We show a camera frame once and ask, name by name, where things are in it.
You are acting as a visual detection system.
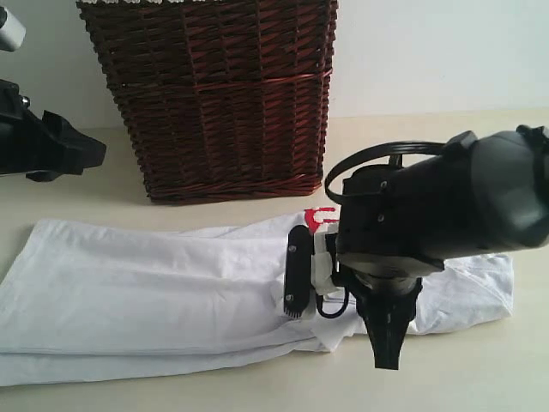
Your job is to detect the white t-shirt red lettering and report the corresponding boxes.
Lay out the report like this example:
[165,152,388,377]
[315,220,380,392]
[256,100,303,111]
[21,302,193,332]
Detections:
[0,206,516,385]

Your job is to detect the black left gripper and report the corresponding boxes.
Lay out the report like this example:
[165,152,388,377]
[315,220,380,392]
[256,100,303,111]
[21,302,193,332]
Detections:
[1,80,106,182]

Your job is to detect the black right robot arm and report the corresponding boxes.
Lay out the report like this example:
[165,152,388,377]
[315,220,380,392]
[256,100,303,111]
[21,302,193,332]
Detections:
[325,125,548,370]

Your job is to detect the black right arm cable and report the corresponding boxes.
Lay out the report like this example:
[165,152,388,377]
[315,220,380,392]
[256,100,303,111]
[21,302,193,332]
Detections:
[315,139,455,321]

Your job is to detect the dark red wicker basket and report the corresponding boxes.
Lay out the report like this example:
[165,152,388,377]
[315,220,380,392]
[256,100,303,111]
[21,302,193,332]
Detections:
[77,0,338,204]

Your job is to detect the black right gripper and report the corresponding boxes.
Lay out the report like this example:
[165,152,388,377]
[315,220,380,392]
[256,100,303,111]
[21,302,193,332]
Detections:
[335,165,444,370]

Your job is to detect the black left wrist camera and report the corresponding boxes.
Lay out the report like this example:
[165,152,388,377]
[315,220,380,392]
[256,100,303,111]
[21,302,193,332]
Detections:
[0,6,27,52]

